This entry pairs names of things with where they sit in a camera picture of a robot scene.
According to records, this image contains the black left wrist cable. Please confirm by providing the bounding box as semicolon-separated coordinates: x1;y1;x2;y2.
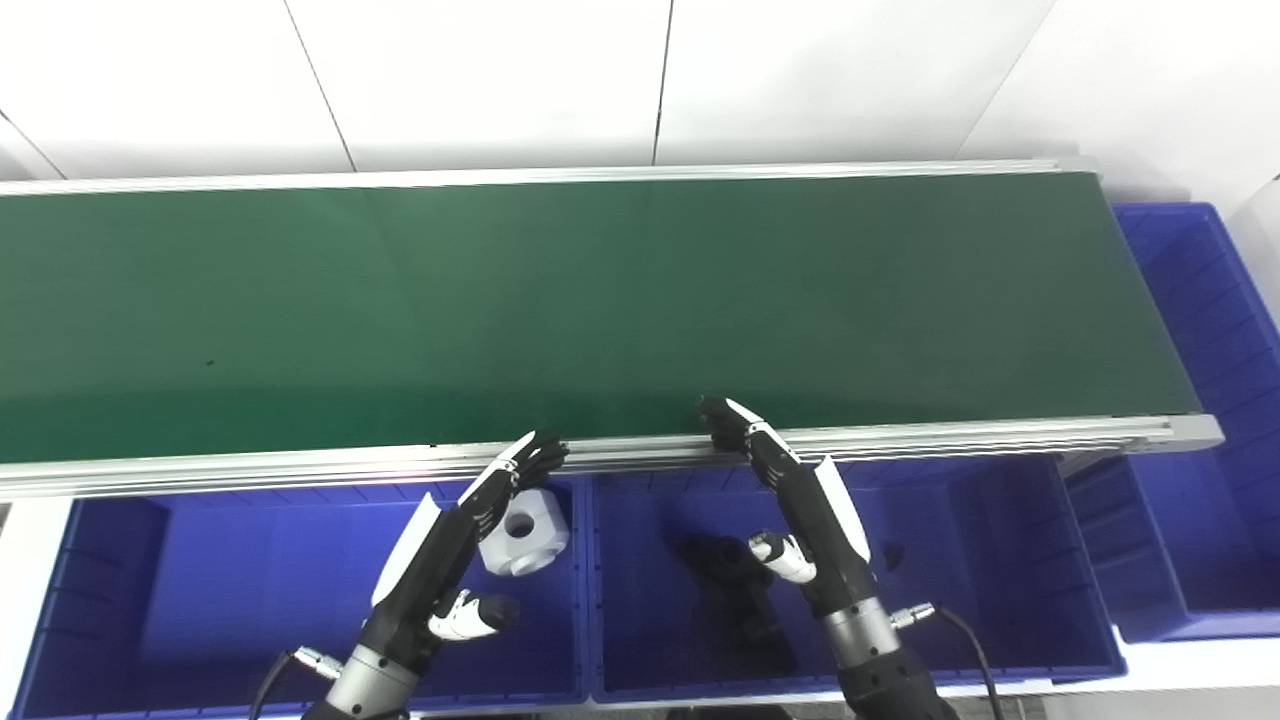
248;647;343;720

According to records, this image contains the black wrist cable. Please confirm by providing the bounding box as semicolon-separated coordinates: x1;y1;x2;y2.
248;647;343;720
890;602;1006;720

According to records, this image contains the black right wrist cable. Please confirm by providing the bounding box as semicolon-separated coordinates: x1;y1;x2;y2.
890;602;1006;720

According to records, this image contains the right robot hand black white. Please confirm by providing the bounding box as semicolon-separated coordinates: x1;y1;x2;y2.
698;396;881;621

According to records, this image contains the blue plastic bin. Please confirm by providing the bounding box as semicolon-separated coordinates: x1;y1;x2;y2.
1062;203;1280;644
588;455;1128;703
8;478;591;719

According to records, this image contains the green conveyor belt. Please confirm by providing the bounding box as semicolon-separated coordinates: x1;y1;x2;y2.
0;155;1223;501
0;172;1201;463

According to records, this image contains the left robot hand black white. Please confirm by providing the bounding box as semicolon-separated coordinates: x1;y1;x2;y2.
358;430;571;676

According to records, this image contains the white block part with hole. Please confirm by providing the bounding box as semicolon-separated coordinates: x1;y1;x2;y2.
478;485;569;578

